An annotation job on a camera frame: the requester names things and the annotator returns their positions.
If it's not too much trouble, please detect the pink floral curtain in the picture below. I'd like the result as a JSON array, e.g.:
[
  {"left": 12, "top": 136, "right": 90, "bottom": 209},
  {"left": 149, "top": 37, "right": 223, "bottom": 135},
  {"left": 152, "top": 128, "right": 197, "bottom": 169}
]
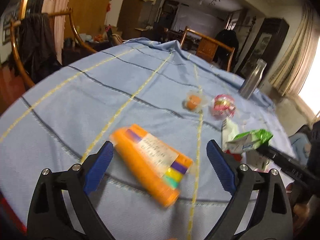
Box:
[{"left": 41, "top": 0, "right": 75, "bottom": 64}]

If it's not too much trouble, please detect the steel water bottle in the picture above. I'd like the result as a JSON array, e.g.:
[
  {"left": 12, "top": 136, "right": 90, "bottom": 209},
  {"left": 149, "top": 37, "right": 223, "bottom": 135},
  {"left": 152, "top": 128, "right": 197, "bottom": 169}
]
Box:
[{"left": 239, "top": 59, "right": 267, "bottom": 99}]

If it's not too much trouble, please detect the carved wooden chair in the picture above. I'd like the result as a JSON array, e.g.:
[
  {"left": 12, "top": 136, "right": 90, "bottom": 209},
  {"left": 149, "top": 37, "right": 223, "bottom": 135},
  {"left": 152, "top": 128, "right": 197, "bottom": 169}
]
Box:
[{"left": 180, "top": 26, "right": 236, "bottom": 72}]

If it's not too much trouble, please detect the beige checked window curtain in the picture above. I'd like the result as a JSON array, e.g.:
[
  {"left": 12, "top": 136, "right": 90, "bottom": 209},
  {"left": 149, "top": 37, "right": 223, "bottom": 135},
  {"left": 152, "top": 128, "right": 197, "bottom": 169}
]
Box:
[{"left": 269, "top": 4, "right": 315, "bottom": 97}]

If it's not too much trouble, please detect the curved wooden chair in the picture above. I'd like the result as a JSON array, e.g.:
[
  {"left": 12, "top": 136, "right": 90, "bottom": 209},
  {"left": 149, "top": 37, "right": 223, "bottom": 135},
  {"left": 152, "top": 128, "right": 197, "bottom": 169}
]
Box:
[{"left": 10, "top": 8, "right": 98, "bottom": 88}]

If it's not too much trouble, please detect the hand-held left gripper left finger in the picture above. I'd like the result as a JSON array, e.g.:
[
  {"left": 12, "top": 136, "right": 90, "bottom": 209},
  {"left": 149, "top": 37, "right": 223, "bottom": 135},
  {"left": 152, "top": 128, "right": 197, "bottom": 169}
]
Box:
[{"left": 26, "top": 141, "right": 115, "bottom": 240}]

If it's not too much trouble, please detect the white dust cover sheet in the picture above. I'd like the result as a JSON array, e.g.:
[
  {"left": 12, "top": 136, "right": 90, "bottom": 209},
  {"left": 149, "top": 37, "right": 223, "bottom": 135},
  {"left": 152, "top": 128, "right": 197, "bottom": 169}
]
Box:
[{"left": 171, "top": 5, "right": 225, "bottom": 34}]

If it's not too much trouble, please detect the wooden panel door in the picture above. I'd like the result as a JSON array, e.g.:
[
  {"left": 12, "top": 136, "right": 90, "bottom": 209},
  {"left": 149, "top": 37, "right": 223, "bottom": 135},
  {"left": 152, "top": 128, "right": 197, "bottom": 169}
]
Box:
[{"left": 64, "top": 0, "right": 118, "bottom": 53}]

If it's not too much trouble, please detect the pink clear plastic packet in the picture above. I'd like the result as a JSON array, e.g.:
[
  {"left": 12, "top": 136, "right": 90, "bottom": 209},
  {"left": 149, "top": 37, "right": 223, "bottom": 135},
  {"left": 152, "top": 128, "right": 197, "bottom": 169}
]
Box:
[{"left": 211, "top": 94, "right": 237, "bottom": 119}]

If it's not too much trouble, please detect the blue checked tablecloth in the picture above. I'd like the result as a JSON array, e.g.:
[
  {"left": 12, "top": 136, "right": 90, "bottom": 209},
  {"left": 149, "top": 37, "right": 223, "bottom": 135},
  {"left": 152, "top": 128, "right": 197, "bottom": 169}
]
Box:
[{"left": 0, "top": 37, "right": 295, "bottom": 240}]

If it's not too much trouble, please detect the black hanging coat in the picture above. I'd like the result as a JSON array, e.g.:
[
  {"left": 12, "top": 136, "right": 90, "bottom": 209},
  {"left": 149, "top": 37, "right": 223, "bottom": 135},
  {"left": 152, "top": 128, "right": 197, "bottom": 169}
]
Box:
[{"left": 215, "top": 29, "right": 239, "bottom": 67}]

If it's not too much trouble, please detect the orange cardboard box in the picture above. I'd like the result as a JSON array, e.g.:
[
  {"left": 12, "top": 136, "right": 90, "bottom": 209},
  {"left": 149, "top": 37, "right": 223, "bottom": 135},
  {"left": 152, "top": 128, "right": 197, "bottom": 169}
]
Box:
[{"left": 109, "top": 124, "right": 193, "bottom": 207}]

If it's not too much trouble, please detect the blue cloth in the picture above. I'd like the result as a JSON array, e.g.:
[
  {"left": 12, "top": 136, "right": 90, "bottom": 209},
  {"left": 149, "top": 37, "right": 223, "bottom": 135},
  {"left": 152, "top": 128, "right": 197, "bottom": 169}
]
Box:
[{"left": 289, "top": 132, "right": 313, "bottom": 165}]

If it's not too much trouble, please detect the dark cloth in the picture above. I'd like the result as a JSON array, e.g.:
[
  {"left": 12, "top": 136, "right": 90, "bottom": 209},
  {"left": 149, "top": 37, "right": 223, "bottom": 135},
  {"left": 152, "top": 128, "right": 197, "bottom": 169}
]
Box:
[{"left": 17, "top": 12, "right": 63, "bottom": 77}]

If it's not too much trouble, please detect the green snack packet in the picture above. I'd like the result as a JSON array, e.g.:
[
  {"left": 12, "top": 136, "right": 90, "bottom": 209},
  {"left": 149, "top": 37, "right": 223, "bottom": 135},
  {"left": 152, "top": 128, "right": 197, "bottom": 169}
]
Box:
[{"left": 225, "top": 129, "right": 273, "bottom": 154}]

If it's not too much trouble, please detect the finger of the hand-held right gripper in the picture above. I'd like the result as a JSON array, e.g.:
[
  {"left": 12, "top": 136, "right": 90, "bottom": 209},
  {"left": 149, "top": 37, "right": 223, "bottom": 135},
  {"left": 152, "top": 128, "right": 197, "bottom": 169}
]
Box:
[{"left": 256, "top": 144, "right": 316, "bottom": 193}]

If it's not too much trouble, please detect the window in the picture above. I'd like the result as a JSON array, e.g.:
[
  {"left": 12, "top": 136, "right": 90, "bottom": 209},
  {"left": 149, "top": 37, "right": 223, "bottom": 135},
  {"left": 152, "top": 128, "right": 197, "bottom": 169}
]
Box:
[{"left": 297, "top": 65, "right": 320, "bottom": 120}]

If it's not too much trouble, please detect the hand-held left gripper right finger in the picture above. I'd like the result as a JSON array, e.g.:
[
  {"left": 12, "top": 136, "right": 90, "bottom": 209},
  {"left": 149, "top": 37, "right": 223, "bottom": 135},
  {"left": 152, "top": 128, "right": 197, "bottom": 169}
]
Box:
[{"left": 204, "top": 139, "right": 293, "bottom": 240}]

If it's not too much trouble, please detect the dark framed painting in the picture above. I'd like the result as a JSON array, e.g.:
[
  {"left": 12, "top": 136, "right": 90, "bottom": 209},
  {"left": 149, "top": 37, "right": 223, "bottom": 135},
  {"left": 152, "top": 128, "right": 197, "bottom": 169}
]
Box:
[{"left": 236, "top": 17, "right": 290, "bottom": 80}]

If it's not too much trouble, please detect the brown wooden wardrobe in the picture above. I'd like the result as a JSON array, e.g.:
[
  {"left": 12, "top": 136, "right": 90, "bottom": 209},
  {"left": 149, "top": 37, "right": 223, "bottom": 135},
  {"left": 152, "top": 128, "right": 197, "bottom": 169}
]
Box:
[{"left": 120, "top": 0, "right": 167, "bottom": 40}]

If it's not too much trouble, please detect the clear plastic cup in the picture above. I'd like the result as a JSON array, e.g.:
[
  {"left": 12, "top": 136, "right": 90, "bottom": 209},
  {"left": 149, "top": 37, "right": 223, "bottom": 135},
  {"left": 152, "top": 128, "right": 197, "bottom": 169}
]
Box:
[{"left": 182, "top": 90, "right": 208, "bottom": 113}]

